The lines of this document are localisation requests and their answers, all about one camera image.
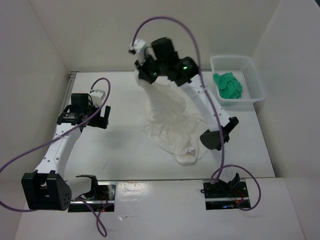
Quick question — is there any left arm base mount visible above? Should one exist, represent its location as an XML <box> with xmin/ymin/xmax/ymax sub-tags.
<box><xmin>68</xmin><ymin>181</ymin><xmax>117</xmax><ymax>213</ymax></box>

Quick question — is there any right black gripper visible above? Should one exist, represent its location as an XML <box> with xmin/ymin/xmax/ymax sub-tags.
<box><xmin>133</xmin><ymin>52</ymin><xmax>165</xmax><ymax>85</ymax></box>

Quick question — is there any green tank top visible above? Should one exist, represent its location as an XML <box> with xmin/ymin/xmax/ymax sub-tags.
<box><xmin>213</xmin><ymin>72</ymin><xmax>243</xmax><ymax>99</ymax></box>

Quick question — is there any white plastic basket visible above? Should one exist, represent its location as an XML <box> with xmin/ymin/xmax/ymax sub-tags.
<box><xmin>210</xmin><ymin>55</ymin><xmax>265</xmax><ymax>106</ymax></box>

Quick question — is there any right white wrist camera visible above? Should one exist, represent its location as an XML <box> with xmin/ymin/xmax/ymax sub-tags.
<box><xmin>128</xmin><ymin>39</ymin><xmax>148</xmax><ymax>55</ymax></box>

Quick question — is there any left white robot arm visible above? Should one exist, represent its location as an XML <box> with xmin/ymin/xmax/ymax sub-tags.
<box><xmin>21</xmin><ymin>90</ymin><xmax>111</xmax><ymax>211</ymax></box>

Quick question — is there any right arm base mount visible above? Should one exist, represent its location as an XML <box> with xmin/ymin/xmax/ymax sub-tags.
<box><xmin>200</xmin><ymin>173</ymin><xmax>251</xmax><ymax>210</ymax></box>

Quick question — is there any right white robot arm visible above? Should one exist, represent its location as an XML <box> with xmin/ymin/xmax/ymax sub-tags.
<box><xmin>129</xmin><ymin>37</ymin><xmax>239</xmax><ymax>151</ymax></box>

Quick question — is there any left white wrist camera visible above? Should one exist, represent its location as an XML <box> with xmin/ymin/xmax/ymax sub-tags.
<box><xmin>89</xmin><ymin>90</ymin><xmax>106</xmax><ymax>107</ymax></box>

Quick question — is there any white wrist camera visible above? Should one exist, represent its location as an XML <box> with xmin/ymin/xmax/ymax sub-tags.
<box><xmin>89</xmin><ymin>90</ymin><xmax>106</xmax><ymax>107</ymax></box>
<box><xmin>128</xmin><ymin>39</ymin><xmax>148</xmax><ymax>55</ymax></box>

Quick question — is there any white tank top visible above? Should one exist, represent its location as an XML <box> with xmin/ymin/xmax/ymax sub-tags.
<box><xmin>134</xmin><ymin>70</ymin><xmax>208</xmax><ymax>166</ymax></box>

